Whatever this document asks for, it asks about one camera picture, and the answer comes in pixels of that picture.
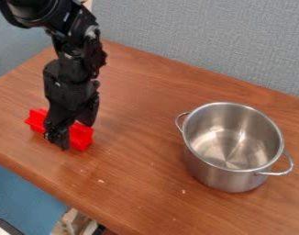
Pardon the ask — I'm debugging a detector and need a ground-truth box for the red plastic block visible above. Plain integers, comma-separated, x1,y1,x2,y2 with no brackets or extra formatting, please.
25,108,95,151

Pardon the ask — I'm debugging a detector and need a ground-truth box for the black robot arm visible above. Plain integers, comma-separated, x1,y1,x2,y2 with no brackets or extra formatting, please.
0,0,107,150

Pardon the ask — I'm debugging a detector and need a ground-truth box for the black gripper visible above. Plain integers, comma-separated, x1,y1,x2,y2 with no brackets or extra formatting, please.
43,59,101,151

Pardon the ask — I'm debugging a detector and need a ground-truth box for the wooden frame under table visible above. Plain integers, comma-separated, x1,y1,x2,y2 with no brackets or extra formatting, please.
51,208,98,235

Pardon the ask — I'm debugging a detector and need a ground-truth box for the dark object bottom left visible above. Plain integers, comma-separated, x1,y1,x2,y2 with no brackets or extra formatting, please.
0,219,25,235

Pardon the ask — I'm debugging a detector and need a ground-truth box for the stainless steel pot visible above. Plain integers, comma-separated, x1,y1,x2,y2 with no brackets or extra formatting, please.
175,102,294,193

